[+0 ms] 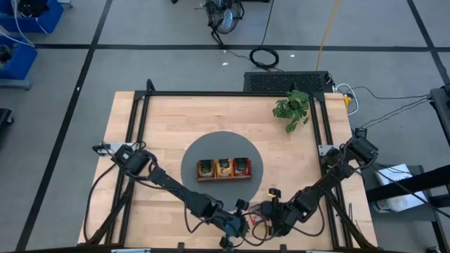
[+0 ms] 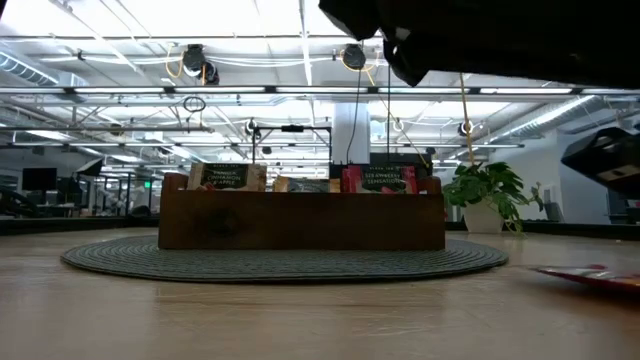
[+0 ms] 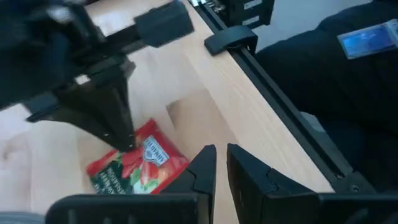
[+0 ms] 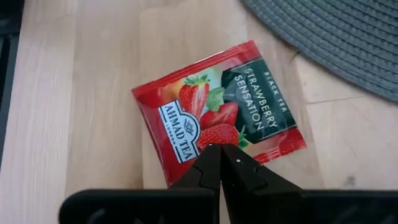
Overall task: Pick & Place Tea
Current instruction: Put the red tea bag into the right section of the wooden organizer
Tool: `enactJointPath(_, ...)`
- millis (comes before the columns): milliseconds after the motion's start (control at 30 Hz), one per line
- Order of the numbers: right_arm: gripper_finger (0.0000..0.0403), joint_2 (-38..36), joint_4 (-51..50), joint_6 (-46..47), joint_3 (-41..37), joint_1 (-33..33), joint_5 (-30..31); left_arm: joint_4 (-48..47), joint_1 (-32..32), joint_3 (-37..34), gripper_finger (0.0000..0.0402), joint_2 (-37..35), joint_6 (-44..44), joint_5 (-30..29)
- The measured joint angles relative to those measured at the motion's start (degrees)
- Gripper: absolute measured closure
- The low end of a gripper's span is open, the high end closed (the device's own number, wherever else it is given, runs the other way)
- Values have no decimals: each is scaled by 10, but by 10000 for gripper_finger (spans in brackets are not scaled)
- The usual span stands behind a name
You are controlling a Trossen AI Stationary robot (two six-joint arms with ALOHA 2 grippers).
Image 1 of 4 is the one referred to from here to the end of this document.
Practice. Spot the wooden three-compartment tray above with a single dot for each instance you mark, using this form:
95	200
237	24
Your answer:
225	177

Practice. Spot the black power adapter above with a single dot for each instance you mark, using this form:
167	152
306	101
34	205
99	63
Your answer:
360	131

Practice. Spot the black shelf cart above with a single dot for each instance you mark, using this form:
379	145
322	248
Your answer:
404	184

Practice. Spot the black chair base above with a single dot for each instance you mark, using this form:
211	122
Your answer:
4	117

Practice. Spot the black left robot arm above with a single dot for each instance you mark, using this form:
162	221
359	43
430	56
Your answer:
168	182

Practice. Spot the black floor fan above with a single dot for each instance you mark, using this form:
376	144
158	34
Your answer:
225	17

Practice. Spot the black perforated computer case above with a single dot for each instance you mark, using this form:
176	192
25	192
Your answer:
281	82

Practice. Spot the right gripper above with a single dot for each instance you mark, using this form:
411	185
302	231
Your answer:
279	214

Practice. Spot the yellow power plug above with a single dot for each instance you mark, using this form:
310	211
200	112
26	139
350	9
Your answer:
347	101

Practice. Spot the round grey placemat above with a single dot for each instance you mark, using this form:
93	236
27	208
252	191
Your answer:
221	140

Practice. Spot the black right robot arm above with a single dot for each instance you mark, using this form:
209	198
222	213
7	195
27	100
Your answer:
327	179

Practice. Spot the orange tea packet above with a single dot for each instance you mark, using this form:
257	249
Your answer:
224	167

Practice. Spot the red tea packet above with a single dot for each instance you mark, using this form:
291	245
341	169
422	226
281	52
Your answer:
256	218
242	166

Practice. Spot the white paper bag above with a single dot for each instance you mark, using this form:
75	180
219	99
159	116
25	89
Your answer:
388	174

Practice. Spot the black frame bracket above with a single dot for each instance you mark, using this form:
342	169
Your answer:
181	246
283	247

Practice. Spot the potted green plant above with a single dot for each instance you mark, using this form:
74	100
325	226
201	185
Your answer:
293	107

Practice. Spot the blue storage bin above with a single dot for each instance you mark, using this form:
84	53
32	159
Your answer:
21	63
52	19

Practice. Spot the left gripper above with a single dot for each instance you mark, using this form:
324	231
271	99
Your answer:
233	223

